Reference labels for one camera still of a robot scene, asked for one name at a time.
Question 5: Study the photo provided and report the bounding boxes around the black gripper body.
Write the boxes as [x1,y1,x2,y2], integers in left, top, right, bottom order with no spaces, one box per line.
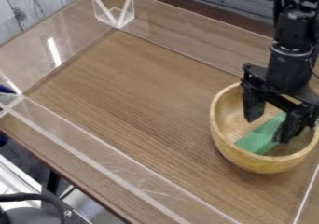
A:
[240,49,319,119]

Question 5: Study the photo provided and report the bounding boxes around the clear acrylic tray walls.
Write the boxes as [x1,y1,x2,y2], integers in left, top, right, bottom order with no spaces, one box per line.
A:
[0,0,319,224]

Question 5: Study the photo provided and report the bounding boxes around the black cable on floor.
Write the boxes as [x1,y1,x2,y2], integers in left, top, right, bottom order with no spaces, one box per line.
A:
[0,193,69,224]

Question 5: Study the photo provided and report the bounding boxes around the green rectangular block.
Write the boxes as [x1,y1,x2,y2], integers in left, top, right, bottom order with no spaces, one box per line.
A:
[235,113,287,155]

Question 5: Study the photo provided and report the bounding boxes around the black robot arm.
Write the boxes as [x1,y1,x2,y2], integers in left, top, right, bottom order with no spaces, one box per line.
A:
[240,0,319,143]

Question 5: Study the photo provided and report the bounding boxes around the brown wooden bowl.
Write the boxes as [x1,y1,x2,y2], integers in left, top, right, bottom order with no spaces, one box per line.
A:
[209,83,319,175]

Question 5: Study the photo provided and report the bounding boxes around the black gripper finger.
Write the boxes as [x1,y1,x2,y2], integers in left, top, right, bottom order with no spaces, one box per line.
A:
[272,105,316,144]
[243,84,266,122]

